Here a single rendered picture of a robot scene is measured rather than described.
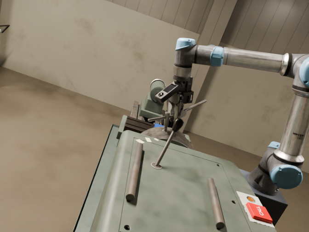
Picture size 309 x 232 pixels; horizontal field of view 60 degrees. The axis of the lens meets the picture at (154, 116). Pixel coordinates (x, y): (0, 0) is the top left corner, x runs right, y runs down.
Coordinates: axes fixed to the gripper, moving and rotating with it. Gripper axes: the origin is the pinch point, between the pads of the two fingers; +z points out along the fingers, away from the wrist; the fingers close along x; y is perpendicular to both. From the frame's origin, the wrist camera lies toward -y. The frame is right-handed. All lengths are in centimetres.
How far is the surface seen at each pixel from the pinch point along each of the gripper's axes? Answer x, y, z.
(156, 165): -26.2, -28.4, 0.3
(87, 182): 127, 15, 116
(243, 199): -46.2, -8.6, 7.4
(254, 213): -53, -12, 7
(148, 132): 4.6, -9.3, 6.0
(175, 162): -25.1, -19.0, 2.5
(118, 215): -41, -50, -1
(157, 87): 88, 59, 13
